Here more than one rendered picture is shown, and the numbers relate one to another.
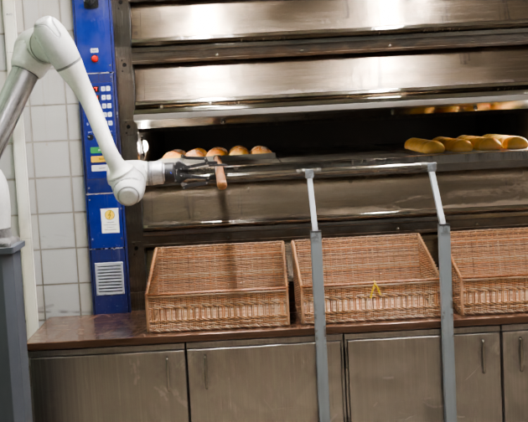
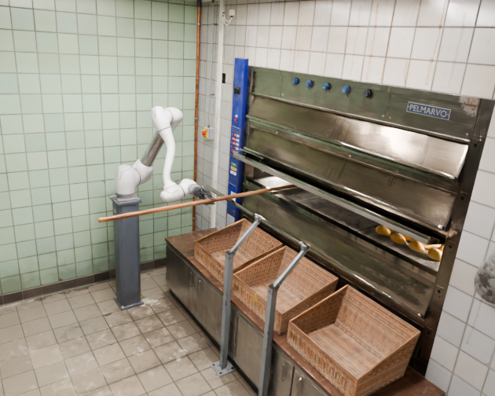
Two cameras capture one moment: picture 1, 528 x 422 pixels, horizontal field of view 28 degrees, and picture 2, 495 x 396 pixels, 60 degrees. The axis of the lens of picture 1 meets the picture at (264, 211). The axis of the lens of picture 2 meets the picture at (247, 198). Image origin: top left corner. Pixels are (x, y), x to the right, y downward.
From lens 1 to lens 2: 3.56 m
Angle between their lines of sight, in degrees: 56
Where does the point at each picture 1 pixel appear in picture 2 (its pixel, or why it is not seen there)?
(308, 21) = (313, 126)
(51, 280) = (219, 212)
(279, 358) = (218, 302)
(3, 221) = (122, 191)
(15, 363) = (121, 247)
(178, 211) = (254, 206)
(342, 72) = (324, 163)
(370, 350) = (245, 325)
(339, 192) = (313, 232)
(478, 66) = (397, 191)
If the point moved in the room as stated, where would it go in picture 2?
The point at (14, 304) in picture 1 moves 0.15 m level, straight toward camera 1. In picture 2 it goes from (122, 225) to (104, 229)
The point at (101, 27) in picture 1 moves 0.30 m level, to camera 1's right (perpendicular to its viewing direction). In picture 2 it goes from (240, 104) to (260, 111)
